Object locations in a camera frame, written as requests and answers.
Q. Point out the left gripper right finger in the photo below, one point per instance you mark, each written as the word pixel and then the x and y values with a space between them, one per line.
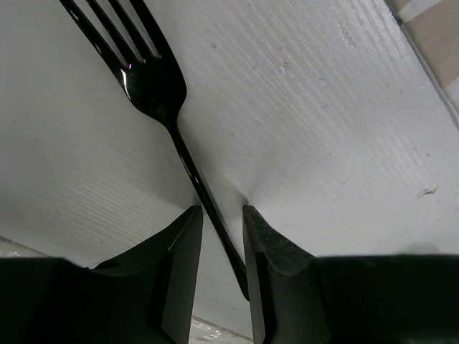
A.
pixel 296 297

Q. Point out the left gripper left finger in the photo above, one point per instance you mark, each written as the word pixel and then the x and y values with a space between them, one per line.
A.
pixel 144 295

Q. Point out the black fork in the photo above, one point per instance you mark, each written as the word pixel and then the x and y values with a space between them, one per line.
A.
pixel 155 86

